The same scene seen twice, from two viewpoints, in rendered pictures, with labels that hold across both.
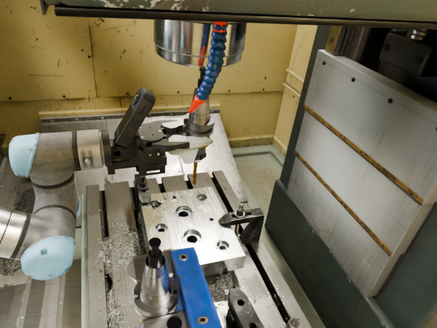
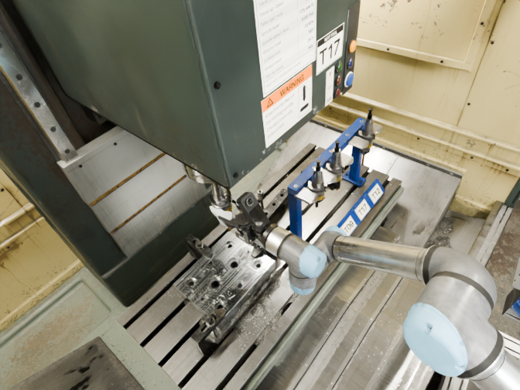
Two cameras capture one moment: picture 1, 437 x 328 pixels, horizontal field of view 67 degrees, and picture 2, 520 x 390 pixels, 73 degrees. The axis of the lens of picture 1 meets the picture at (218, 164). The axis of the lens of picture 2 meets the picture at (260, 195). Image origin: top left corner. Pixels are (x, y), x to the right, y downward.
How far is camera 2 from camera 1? 115 cm
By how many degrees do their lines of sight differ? 79
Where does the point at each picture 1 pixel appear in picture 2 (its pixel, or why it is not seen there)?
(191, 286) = (306, 176)
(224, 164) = (51, 378)
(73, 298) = (297, 360)
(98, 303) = (302, 297)
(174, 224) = (230, 278)
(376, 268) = not seen: hidden behind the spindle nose
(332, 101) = (111, 170)
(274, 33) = not seen: outside the picture
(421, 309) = not seen: hidden behind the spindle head
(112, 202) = (219, 373)
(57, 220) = (322, 238)
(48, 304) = (312, 378)
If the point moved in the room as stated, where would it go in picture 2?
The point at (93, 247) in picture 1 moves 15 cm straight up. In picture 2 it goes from (271, 339) to (268, 319)
